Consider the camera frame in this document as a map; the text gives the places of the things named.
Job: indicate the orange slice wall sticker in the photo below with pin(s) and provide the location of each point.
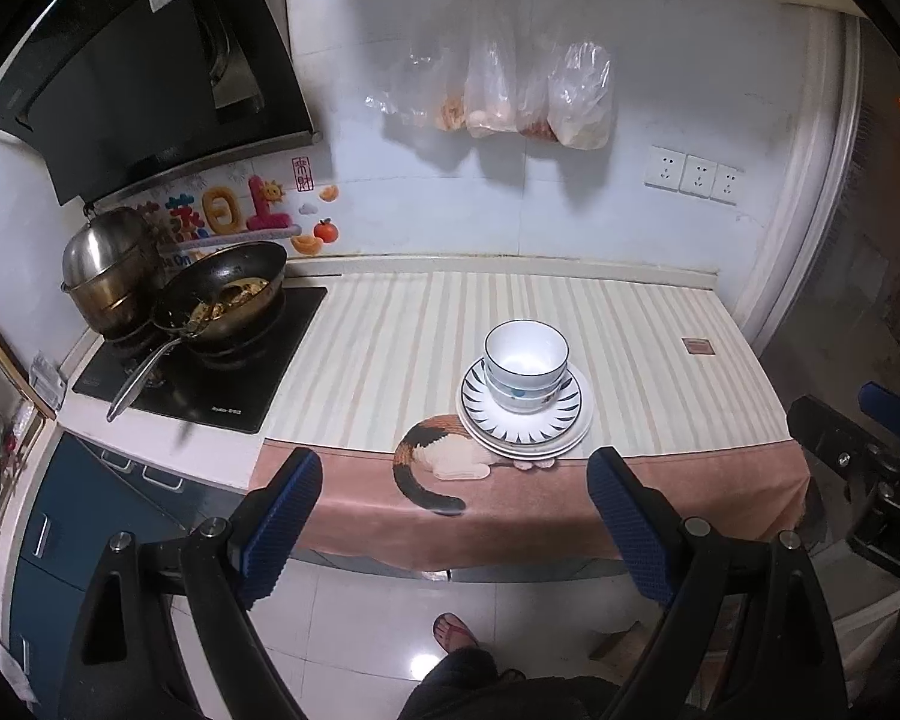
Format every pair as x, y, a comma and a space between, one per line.
328, 193
307, 244

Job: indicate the steel stock pot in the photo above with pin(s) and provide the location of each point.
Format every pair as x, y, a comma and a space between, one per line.
109, 255

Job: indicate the blue kitchen cabinet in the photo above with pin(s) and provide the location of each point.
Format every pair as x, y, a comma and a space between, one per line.
67, 525

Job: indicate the white door frame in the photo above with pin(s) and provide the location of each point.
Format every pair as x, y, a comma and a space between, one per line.
810, 165

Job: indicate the black range hood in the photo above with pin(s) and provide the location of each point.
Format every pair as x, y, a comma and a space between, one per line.
142, 75

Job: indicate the red seal wall sticker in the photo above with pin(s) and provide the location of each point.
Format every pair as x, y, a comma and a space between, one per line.
301, 173

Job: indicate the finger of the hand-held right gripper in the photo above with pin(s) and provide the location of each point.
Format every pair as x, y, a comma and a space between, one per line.
889, 405
832, 435

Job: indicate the white bowl with blue rim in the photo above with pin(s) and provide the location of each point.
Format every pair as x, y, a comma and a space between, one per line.
525, 349

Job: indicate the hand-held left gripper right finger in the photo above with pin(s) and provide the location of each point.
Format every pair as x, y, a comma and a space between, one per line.
630, 517

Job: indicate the colourful letters wall sticker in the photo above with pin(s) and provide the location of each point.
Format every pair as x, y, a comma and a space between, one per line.
217, 214

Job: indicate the white wall socket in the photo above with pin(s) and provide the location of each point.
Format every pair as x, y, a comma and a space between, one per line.
663, 168
697, 175
726, 184

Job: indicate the oval plate with blue leaves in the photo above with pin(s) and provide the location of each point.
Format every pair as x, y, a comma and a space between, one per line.
478, 409

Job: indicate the brown label patch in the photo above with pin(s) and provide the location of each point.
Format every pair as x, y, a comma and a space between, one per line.
698, 346

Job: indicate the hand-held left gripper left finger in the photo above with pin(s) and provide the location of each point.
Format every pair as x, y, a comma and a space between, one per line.
281, 525

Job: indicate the orange fruit wall sticker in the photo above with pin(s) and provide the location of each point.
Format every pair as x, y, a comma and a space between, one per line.
327, 229

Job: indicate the cream bowl with blue dots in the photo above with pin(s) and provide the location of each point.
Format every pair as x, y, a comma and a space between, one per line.
521, 400

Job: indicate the person's leg in dark trousers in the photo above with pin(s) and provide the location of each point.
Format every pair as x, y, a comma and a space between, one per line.
495, 690

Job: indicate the clear plastic bag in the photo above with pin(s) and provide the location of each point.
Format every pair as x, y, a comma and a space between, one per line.
491, 75
427, 97
581, 97
536, 116

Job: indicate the person's foot in sandal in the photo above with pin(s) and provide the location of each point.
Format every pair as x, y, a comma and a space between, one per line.
454, 631

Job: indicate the striped tablecloth with cat print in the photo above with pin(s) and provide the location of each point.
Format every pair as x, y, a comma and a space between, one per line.
390, 345

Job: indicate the white plate with pink flowers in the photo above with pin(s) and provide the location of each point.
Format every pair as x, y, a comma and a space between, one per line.
583, 424

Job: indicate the black glass cooktop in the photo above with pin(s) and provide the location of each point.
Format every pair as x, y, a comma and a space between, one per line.
270, 375

